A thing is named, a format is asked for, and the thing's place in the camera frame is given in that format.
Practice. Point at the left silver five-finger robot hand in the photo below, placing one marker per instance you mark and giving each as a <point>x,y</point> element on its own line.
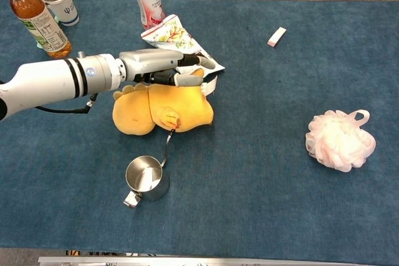
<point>149,63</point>

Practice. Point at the yellow plush duck toy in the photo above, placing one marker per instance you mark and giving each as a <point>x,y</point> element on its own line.
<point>187,107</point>

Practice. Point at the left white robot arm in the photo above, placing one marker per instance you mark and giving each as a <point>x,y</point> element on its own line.
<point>50,82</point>

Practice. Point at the green white snack bag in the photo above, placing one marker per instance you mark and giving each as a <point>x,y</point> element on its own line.
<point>168,34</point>

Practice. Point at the white paper cup blue logo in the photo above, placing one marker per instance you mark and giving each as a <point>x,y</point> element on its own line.
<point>67,10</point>

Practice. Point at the amber tea bottle green label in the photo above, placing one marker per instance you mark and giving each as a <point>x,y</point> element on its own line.
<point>40,26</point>

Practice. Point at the steel long-spout pitcher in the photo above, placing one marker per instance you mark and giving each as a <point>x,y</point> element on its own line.
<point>156,192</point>

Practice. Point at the pink white eraser block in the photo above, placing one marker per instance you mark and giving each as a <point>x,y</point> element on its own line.
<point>276,37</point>

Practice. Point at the blue felt table cloth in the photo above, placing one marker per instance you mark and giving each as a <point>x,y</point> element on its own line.
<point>265,185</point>

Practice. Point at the pink mesh bath pouf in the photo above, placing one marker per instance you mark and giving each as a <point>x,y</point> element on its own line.
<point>339,144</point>

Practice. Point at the aluminium frame rail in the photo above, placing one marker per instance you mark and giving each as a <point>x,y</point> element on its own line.
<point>218,261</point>

